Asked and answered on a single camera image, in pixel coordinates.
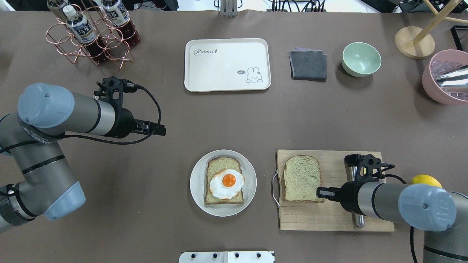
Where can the tea bottle middle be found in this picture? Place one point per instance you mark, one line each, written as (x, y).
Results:
(120, 18)

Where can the wooden cutting board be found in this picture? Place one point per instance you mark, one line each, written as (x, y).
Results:
(326, 216)

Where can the whole yellow lemon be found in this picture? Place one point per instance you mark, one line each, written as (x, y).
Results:
(426, 179)

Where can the fried egg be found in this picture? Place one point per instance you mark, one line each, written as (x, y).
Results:
(226, 184)

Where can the bread slice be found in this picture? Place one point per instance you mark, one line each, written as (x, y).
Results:
(302, 177)
(214, 166)

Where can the cream rabbit tray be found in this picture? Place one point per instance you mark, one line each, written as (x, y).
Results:
(235, 64)

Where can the tea bottle back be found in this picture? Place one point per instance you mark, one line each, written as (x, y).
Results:
(56, 7)

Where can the steel muddler black tip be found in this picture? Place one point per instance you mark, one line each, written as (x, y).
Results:
(350, 163)

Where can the mint green bowl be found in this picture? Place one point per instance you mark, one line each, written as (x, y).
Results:
(360, 59)

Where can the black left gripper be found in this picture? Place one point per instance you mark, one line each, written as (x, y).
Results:
(124, 122)

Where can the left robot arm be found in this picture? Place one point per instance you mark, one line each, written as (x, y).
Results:
(45, 115)

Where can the steel ice scoop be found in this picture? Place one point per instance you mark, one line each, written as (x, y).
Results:
(454, 80)

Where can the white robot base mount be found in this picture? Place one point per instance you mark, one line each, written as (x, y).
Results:
(228, 257)

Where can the tea bottle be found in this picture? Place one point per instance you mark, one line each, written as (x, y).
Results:
(120, 18)
(85, 33)
(56, 7)

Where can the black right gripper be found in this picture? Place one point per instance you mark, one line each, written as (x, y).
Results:
(349, 197)

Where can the grey folded cloth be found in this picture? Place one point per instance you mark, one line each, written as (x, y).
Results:
(308, 64)

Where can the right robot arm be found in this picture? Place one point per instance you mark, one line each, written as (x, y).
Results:
(441, 214)

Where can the tea bottle front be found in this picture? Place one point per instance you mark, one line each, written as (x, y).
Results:
(85, 33)

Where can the pink bowl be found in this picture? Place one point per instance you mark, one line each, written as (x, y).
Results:
(429, 83)

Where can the wooden stand round base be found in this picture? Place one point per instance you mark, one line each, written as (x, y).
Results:
(417, 43)

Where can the copper wire bottle rack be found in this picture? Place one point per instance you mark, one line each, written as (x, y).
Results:
(116, 49)

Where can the white round plate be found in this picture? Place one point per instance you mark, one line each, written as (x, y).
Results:
(197, 184)

